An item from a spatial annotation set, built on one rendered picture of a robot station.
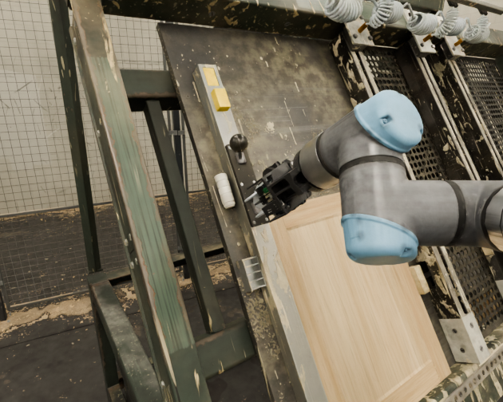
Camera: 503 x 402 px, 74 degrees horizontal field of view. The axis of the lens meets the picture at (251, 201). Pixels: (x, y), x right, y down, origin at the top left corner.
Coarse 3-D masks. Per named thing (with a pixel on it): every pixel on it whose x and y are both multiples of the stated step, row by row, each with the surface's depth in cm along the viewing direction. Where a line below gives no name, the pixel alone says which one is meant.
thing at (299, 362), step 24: (216, 72) 84; (216, 120) 79; (216, 144) 81; (240, 216) 77; (264, 240) 75; (264, 264) 73; (264, 288) 74; (288, 288) 74; (288, 312) 72; (288, 336) 71; (288, 360) 71; (312, 360) 72; (312, 384) 70
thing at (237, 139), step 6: (234, 138) 66; (240, 138) 66; (246, 138) 67; (234, 144) 66; (240, 144) 66; (246, 144) 66; (234, 150) 67; (240, 150) 66; (240, 156) 75; (240, 162) 76
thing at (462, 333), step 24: (384, 0) 99; (360, 24) 110; (336, 48) 113; (360, 48) 109; (360, 72) 108; (360, 96) 109; (408, 168) 104; (432, 264) 98; (432, 288) 101; (456, 288) 98; (456, 312) 95; (456, 336) 96; (480, 336) 95; (456, 360) 97; (480, 360) 92
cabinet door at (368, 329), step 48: (288, 240) 81; (336, 240) 88; (336, 288) 84; (384, 288) 91; (336, 336) 79; (384, 336) 86; (432, 336) 94; (336, 384) 75; (384, 384) 81; (432, 384) 88
